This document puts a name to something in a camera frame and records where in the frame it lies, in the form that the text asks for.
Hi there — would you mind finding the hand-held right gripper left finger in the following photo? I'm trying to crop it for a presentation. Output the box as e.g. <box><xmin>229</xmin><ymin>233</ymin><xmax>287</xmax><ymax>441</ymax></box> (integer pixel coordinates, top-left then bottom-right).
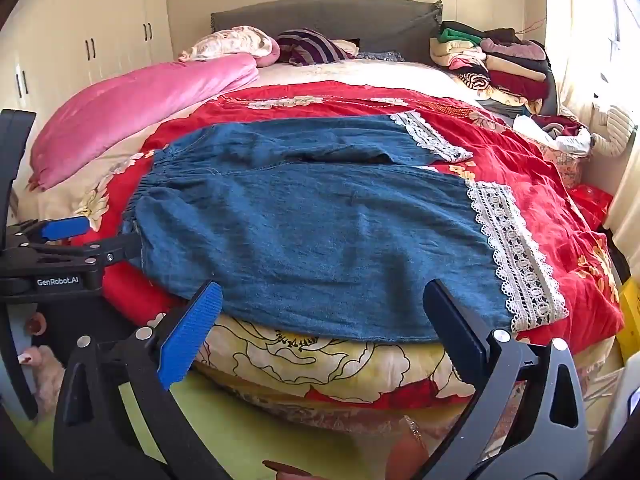
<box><xmin>52</xmin><ymin>281</ymin><xmax>224</xmax><ymax>480</ymax></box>

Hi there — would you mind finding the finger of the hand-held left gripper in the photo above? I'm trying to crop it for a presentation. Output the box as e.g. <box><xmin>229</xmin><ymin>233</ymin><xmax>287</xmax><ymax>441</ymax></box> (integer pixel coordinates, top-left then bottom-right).
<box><xmin>9</xmin><ymin>231</ymin><xmax>144</xmax><ymax>273</ymax></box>
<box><xmin>15</xmin><ymin>215</ymin><xmax>93</xmax><ymax>244</ymax></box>

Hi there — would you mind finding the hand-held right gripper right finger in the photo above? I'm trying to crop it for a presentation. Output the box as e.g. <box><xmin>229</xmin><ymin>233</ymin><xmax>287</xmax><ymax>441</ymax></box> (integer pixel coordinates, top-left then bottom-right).
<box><xmin>422</xmin><ymin>279</ymin><xmax>592</xmax><ymax>480</ymax></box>

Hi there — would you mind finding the blue denim pants lace trim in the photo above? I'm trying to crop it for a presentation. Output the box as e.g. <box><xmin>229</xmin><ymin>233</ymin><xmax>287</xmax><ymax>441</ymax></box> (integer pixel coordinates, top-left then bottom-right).
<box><xmin>122</xmin><ymin>110</ymin><xmax>571</xmax><ymax>343</ymax></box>

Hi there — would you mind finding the person's left hand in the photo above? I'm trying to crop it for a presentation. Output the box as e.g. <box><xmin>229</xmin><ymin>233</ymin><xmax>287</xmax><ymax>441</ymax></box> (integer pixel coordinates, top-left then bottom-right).
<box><xmin>17</xmin><ymin>312</ymin><xmax>68</xmax><ymax>418</ymax></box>

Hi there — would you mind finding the cream floral quilt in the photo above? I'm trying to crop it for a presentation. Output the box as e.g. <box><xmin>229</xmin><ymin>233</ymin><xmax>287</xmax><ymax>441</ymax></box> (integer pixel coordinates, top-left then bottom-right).
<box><xmin>12</xmin><ymin>60</ymin><xmax>626</xmax><ymax>411</ymax></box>

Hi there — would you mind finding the pink blanket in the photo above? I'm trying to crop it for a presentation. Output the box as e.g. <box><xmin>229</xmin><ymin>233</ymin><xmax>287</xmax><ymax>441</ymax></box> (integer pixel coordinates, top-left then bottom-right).
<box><xmin>27</xmin><ymin>52</ymin><xmax>261</xmax><ymax>192</ymax></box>

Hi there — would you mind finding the red floral bedspread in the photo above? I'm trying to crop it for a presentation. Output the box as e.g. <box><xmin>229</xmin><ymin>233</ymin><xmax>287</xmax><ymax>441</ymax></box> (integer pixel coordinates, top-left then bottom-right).
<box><xmin>70</xmin><ymin>82</ymin><xmax>626</xmax><ymax>356</ymax></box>

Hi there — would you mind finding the cream wardrobe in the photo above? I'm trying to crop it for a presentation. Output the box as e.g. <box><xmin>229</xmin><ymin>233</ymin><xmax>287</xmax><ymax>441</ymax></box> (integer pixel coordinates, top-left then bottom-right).
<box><xmin>0</xmin><ymin>0</ymin><xmax>173</xmax><ymax>117</ymax></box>

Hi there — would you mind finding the crumpled white red clothing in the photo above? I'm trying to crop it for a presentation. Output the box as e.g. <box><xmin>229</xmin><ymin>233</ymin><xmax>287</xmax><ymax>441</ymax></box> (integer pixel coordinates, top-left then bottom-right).
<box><xmin>514</xmin><ymin>112</ymin><xmax>594</xmax><ymax>157</ymax></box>

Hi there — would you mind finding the pink white floral pillow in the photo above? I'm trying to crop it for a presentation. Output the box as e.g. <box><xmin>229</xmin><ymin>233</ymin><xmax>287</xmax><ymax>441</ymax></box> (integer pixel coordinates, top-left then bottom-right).
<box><xmin>177</xmin><ymin>25</ymin><xmax>281</xmax><ymax>68</ymax></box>

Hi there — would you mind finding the white knitted cloth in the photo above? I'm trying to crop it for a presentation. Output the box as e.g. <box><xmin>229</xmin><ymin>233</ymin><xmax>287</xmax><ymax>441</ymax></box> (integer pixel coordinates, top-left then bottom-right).
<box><xmin>590</xmin><ymin>104</ymin><xmax>637</xmax><ymax>159</ymax></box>

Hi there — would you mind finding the pile of folded clothes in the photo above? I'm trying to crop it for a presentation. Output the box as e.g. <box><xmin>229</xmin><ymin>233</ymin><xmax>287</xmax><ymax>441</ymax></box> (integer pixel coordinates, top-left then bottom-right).
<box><xmin>430</xmin><ymin>20</ymin><xmax>556</xmax><ymax>106</ymax></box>

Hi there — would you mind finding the purple striped pillow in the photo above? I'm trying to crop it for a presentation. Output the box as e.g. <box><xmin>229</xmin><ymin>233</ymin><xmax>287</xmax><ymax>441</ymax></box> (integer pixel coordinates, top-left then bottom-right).
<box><xmin>275</xmin><ymin>28</ymin><xmax>359</xmax><ymax>66</ymax></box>

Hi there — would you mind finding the light curtain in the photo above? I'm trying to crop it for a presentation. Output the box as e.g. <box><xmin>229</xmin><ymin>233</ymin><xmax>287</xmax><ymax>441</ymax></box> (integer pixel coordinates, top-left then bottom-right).
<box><xmin>542</xmin><ymin>0</ymin><xmax>640</xmax><ymax>116</ymax></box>

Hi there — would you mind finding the grey bed headboard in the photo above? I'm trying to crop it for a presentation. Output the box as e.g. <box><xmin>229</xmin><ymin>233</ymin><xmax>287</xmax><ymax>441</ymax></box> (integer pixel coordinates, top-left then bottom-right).
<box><xmin>210</xmin><ymin>0</ymin><xmax>444</xmax><ymax>63</ymax></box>

